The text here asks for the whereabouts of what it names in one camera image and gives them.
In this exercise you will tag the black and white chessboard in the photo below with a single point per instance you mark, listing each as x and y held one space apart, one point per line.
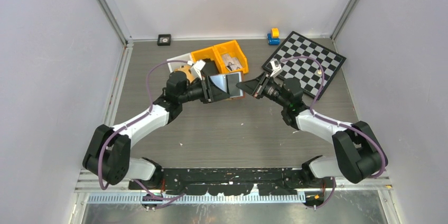
319 58

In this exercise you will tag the blue and yellow toy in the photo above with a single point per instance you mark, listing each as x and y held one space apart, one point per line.
273 37

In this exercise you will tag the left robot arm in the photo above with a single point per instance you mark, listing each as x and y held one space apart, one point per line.
108 154

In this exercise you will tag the brown items in white bin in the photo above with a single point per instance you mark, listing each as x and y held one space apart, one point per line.
187 70

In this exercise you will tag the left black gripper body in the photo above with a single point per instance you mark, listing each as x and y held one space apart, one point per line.
193 92

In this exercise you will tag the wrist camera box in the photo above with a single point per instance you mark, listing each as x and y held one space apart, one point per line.
276 68
196 68

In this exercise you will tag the black card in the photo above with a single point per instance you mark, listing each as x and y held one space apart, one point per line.
232 79

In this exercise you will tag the brown leather card holder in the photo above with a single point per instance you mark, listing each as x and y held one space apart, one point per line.
220 81

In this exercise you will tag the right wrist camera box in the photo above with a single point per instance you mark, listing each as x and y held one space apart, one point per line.
276 68

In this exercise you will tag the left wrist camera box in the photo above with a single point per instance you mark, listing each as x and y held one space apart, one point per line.
196 68

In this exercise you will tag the small black square box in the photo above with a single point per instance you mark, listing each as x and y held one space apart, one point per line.
164 39

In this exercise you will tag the yellow bin with cards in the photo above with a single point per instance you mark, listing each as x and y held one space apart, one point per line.
233 48

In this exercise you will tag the black wallet in bin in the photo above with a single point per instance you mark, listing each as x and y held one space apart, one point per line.
210 68

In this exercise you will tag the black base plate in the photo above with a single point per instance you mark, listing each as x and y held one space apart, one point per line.
232 181

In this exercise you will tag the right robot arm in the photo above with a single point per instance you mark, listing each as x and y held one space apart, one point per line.
357 153

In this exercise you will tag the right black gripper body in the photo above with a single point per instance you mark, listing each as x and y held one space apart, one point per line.
272 92

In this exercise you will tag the yellow bin with black item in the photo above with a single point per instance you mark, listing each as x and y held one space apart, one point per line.
208 53

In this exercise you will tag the white plastic bin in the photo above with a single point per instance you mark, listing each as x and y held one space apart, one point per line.
184 61

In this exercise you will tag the cards in yellow bin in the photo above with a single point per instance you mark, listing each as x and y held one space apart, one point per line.
231 63

